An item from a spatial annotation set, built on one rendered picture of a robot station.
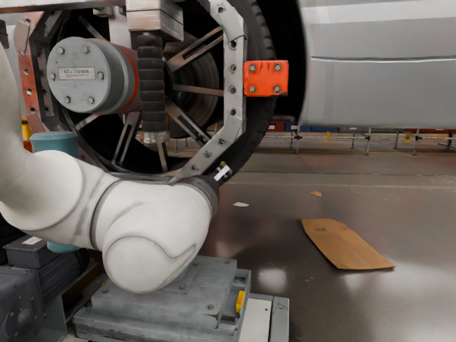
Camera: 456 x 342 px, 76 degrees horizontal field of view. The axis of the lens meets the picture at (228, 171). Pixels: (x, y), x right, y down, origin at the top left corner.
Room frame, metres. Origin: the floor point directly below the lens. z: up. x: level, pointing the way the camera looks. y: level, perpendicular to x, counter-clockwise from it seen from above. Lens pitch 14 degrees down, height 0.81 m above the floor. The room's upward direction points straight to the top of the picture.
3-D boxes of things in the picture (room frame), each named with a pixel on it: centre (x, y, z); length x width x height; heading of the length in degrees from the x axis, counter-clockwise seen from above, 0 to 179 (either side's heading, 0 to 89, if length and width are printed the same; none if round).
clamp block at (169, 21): (0.47, 0.10, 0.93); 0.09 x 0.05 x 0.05; 168
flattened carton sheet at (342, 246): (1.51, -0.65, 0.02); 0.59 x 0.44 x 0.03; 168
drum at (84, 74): (0.64, 0.24, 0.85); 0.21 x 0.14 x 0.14; 168
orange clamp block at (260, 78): (0.65, -0.08, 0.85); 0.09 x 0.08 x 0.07; 78
